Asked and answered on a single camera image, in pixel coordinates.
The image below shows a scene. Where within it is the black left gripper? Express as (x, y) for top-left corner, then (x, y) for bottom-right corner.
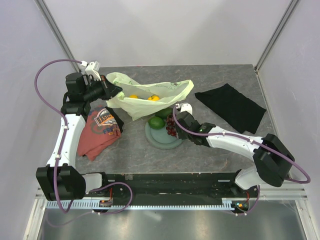
(82, 74), (122, 103)

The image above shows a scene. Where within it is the red grape bunch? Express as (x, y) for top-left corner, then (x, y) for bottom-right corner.
(166, 114), (177, 138)

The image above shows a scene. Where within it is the green avocado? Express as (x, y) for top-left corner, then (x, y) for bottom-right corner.
(155, 107), (173, 119)

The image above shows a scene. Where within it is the yellow lemon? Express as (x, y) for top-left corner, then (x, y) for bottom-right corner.
(129, 94), (139, 99)

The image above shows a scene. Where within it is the green lime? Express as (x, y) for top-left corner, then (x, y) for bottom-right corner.
(147, 116), (166, 130)

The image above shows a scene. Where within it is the light green plastic bag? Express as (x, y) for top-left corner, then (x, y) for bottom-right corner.
(106, 72), (194, 121)

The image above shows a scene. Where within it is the yellow pear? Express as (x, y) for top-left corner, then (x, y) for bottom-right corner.
(148, 95), (160, 101)

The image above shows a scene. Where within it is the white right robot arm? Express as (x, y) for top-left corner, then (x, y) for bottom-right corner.
(173, 111), (295, 197)

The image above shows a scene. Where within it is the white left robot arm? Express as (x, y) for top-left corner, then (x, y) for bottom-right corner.
(35, 72), (123, 201)

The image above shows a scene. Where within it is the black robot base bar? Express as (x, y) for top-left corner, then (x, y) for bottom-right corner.
(82, 172), (258, 199)

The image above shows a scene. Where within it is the grey green plate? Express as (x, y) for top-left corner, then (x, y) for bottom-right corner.
(144, 122), (184, 150)

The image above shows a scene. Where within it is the red printed t-shirt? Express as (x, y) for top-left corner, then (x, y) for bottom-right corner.
(77, 105), (124, 161)

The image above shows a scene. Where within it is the black folded cloth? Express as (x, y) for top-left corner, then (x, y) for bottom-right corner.
(194, 83), (267, 134)

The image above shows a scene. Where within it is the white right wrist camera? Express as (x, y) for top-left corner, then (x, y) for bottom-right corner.
(175, 102), (193, 115)

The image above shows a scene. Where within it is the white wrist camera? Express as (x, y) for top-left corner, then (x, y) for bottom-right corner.
(175, 102), (193, 115)
(80, 61), (101, 81)

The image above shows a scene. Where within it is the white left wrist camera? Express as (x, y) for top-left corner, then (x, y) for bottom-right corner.
(80, 61), (101, 81)

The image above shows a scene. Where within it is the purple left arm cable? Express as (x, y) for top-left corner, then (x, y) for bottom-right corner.
(34, 58), (136, 228)

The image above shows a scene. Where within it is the left aluminium frame post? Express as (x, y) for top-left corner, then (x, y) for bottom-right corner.
(34, 0), (75, 60)

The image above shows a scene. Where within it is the grey slotted cable duct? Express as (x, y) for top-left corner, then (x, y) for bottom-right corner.
(47, 197), (251, 211)

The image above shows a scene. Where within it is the aluminium corner frame rail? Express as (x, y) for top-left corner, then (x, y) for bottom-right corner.
(254, 0), (300, 74)

